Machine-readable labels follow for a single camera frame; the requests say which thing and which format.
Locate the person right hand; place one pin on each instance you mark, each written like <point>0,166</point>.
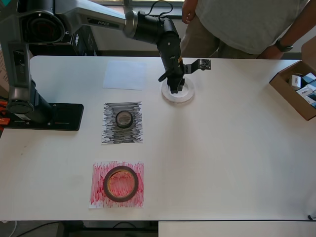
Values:
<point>189,11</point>

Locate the white tape roll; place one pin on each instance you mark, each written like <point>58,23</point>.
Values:
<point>187,97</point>

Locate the teal carton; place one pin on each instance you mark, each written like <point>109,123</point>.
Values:
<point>3,3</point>

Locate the black wristband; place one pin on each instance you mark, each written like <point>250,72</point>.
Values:
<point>284,45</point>

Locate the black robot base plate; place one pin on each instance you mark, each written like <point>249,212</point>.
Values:
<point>69,116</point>

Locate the black printed carton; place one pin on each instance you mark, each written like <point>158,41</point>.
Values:
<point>86,42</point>

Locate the orange clamp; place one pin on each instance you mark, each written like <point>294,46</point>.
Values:
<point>5,121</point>
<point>3,103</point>

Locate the black scribbled paper sheet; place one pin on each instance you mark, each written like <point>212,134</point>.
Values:
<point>133,138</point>

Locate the person left forearm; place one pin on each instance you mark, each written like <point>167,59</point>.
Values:
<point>303,22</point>

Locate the cardboard box with shipping label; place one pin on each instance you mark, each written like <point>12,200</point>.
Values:
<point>3,74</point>

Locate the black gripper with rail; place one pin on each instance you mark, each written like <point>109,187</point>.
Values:
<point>177,71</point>

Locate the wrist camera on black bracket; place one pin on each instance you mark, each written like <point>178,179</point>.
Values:
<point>205,64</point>

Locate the person left hand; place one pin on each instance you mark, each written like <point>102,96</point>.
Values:
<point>270,53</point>

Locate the blank white paper sheet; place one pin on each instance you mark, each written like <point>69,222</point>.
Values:
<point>123,74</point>

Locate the red scribbled paper sheet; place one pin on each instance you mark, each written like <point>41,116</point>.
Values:
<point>98,200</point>

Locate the person in grey shirt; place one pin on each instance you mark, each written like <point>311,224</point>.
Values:
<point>234,24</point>

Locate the red tape roll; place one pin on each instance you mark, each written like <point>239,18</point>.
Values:
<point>121,199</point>

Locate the open cardboard box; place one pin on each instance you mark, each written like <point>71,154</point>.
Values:
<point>291,101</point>

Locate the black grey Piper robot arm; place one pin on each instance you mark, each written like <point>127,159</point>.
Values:
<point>98,19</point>

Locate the small white carton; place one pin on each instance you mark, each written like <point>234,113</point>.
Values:
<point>295,82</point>
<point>304,91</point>
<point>311,101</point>

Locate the black tape roll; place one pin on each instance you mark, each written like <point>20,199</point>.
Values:
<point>124,126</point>

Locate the small dark carton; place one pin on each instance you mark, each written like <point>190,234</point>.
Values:
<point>313,86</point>
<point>309,77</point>

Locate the brown cardboard box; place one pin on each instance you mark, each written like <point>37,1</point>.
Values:
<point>309,49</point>

